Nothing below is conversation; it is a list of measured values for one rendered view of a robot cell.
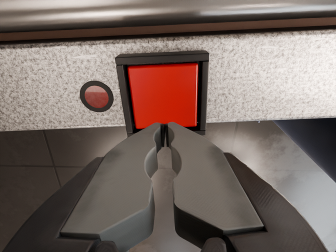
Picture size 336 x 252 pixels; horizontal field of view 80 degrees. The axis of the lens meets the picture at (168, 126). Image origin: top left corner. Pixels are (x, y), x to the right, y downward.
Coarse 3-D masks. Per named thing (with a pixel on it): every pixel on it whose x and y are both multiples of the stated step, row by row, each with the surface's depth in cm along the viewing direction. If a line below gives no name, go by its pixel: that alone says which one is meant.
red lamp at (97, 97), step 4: (88, 88) 19; (92, 88) 19; (96, 88) 19; (100, 88) 19; (88, 92) 19; (92, 92) 19; (96, 92) 19; (100, 92) 19; (104, 92) 19; (88, 96) 19; (92, 96) 19; (96, 96) 19; (100, 96) 19; (104, 96) 19; (88, 100) 19; (92, 100) 19; (96, 100) 19; (100, 100) 19; (104, 100) 19; (92, 104) 20; (96, 104) 20; (100, 104) 20; (104, 104) 20
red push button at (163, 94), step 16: (144, 64) 17; (160, 64) 17; (176, 64) 17; (192, 64) 17; (144, 80) 17; (160, 80) 17; (176, 80) 17; (192, 80) 17; (144, 96) 18; (160, 96) 18; (176, 96) 18; (192, 96) 18; (144, 112) 19; (160, 112) 19; (176, 112) 19; (192, 112) 19
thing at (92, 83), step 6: (84, 84) 19; (90, 84) 19; (96, 84) 19; (102, 84) 19; (84, 90) 19; (108, 90) 19; (84, 96) 19; (108, 96) 19; (84, 102) 20; (108, 102) 20; (90, 108) 20; (96, 108) 20; (102, 108) 20; (108, 108) 20
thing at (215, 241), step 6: (108, 240) 6; (210, 240) 6; (216, 240) 6; (222, 240) 6; (96, 246) 6; (102, 246) 6; (108, 246) 6; (114, 246) 6; (204, 246) 6; (210, 246) 6; (216, 246) 6; (222, 246) 6
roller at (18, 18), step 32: (0, 0) 15; (32, 0) 15; (64, 0) 15; (96, 0) 15; (128, 0) 15; (160, 0) 15; (192, 0) 15; (224, 0) 15; (256, 0) 15; (288, 0) 15; (320, 0) 15; (0, 32) 18
